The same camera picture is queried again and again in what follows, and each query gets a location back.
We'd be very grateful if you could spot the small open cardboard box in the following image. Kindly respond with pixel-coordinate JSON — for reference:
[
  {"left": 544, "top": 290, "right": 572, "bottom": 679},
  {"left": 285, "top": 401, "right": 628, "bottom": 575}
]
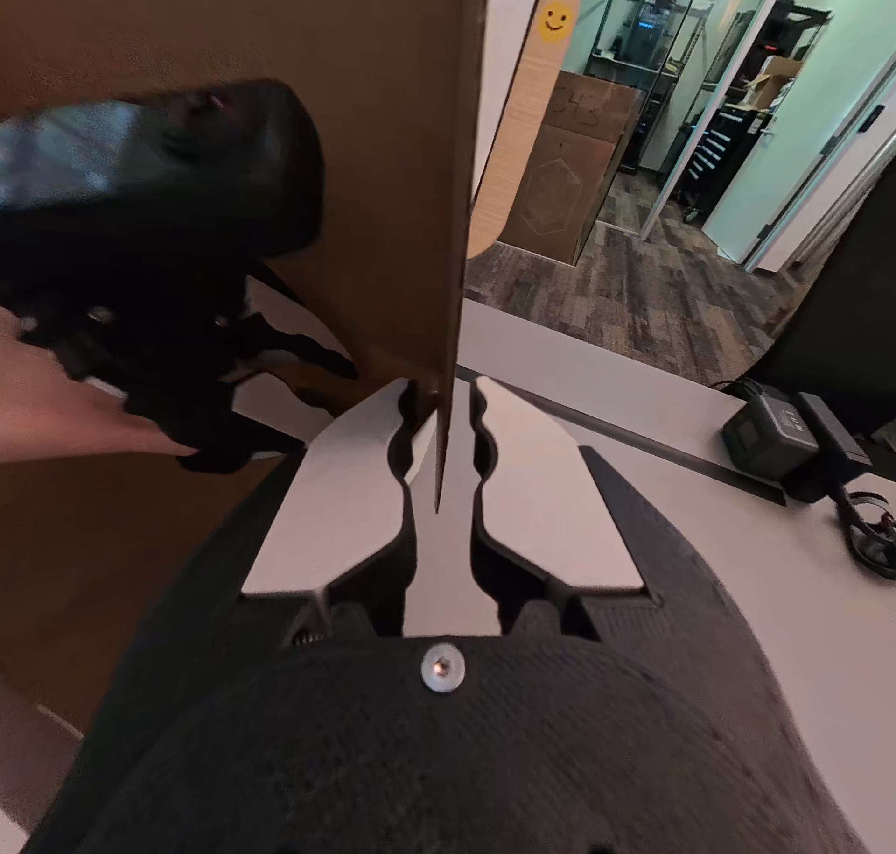
[{"left": 742, "top": 56, "right": 806, "bottom": 120}]

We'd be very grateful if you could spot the black tool cabinet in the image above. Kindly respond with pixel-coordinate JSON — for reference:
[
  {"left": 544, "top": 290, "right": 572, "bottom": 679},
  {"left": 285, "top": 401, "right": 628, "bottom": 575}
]
[{"left": 682, "top": 101, "right": 764, "bottom": 221}]

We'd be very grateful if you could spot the wooden board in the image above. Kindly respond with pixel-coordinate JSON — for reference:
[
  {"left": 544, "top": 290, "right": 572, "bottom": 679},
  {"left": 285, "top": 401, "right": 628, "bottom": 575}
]
[{"left": 465, "top": 0, "right": 584, "bottom": 260}]

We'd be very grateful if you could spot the black power adapter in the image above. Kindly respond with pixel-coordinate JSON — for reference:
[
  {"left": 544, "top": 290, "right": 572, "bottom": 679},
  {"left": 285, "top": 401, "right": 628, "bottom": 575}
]
[{"left": 784, "top": 392, "right": 876, "bottom": 505}]

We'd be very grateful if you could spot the frosted glass door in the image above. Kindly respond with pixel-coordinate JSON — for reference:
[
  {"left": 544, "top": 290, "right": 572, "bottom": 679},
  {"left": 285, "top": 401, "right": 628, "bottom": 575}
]
[{"left": 703, "top": 0, "right": 896, "bottom": 270}]

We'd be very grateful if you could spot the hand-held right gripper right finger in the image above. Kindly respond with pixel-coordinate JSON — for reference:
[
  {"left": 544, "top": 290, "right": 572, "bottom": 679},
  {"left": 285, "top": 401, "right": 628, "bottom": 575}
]
[{"left": 469, "top": 375, "right": 646, "bottom": 634}]

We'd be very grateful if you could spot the black action camera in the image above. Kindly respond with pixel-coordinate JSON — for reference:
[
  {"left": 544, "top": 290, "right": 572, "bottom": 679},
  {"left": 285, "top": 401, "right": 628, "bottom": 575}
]
[{"left": 721, "top": 395, "right": 820, "bottom": 480}]

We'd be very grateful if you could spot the person's left hand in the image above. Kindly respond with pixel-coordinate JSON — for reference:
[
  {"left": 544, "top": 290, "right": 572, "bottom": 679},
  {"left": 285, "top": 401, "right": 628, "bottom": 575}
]
[{"left": 0, "top": 308, "right": 198, "bottom": 464}]

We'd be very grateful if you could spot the white cardboard box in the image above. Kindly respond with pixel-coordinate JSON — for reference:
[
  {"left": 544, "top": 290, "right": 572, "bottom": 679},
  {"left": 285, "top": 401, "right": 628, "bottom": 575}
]
[{"left": 0, "top": 0, "right": 491, "bottom": 739}]

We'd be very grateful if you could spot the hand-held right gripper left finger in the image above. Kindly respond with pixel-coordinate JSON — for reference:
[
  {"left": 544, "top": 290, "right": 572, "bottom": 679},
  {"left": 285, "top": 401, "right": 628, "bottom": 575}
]
[{"left": 240, "top": 378, "right": 421, "bottom": 636}]

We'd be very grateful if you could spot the large brown cardboard box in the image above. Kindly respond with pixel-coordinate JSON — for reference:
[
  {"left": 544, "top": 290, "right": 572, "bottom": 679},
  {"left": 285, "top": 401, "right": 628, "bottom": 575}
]
[{"left": 498, "top": 70, "right": 645, "bottom": 267}]

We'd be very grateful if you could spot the black metal shelving rack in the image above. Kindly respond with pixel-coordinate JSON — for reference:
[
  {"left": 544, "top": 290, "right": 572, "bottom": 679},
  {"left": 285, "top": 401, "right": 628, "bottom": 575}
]
[
  {"left": 700, "top": 0, "right": 834, "bottom": 169},
  {"left": 584, "top": 0, "right": 708, "bottom": 176}
]

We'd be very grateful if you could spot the black cable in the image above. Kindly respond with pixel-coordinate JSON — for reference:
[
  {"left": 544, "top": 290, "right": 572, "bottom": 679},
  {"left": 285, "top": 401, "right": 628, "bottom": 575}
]
[{"left": 832, "top": 483, "right": 896, "bottom": 582}]

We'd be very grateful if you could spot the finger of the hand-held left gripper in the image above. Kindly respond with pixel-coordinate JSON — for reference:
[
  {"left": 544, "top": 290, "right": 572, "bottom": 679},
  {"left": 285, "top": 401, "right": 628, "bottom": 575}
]
[
  {"left": 230, "top": 374, "right": 338, "bottom": 459},
  {"left": 231, "top": 266, "right": 359, "bottom": 382}
]

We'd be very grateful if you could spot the yellow smiley sticker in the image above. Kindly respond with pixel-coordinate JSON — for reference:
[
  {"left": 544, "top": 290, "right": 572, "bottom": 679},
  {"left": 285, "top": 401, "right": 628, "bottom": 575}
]
[{"left": 539, "top": 1, "right": 576, "bottom": 46}]

